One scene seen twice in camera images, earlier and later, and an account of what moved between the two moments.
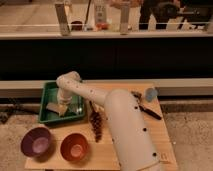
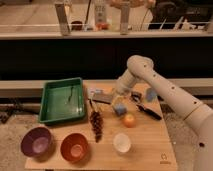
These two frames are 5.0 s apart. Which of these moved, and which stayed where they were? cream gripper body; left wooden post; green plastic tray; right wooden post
Moved: cream gripper body
Stayed: right wooden post; green plastic tray; left wooden post
